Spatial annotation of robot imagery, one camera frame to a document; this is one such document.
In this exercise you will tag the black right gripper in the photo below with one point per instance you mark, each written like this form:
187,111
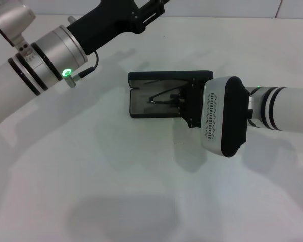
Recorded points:
194,106

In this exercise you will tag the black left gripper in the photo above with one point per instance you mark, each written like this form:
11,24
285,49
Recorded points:
108,22

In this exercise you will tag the black glasses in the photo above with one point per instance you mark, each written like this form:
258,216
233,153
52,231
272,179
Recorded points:
164,101

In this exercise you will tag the black glasses case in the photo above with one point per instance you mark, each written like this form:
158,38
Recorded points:
166,74

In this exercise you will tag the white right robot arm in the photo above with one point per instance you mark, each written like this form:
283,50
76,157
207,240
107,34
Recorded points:
293,108

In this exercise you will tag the silver left gripper stub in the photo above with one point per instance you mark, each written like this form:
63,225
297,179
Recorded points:
71,19

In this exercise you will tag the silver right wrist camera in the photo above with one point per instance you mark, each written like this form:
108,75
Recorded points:
217,113

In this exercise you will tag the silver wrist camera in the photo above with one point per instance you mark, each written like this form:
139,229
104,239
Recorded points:
217,113
12,17

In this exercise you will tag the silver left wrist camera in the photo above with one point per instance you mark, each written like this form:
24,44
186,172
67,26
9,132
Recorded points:
12,17

